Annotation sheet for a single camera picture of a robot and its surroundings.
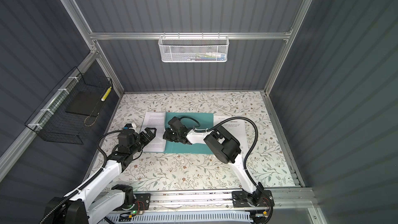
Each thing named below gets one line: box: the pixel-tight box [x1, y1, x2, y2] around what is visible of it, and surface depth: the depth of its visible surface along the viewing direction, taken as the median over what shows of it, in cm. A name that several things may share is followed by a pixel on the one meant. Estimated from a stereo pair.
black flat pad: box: [65, 90, 105, 117], surface depth 79 cm
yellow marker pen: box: [100, 86, 112, 102], surface depth 82 cm
